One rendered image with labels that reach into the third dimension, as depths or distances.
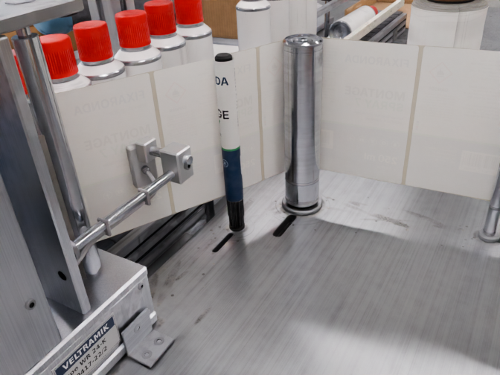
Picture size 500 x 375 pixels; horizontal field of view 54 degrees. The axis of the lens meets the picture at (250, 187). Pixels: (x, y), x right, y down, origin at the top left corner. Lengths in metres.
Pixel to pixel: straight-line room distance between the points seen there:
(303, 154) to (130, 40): 0.22
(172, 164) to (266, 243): 0.15
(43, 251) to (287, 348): 0.20
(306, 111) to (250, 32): 0.30
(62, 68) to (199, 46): 0.20
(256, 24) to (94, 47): 0.31
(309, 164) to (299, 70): 0.10
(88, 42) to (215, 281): 0.26
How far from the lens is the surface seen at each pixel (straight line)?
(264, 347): 0.41
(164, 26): 0.59
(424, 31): 0.63
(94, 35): 0.52
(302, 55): 0.47
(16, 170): 0.33
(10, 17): 0.29
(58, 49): 0.48
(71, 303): 0.38
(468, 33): 0.63
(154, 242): 0.57
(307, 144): 0.50
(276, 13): 0.83
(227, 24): 1.34
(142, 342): 0.42
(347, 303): 0.45
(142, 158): 0.43
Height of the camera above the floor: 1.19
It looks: 32 degrees down
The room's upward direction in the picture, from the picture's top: 3 degrees counter-clockwise
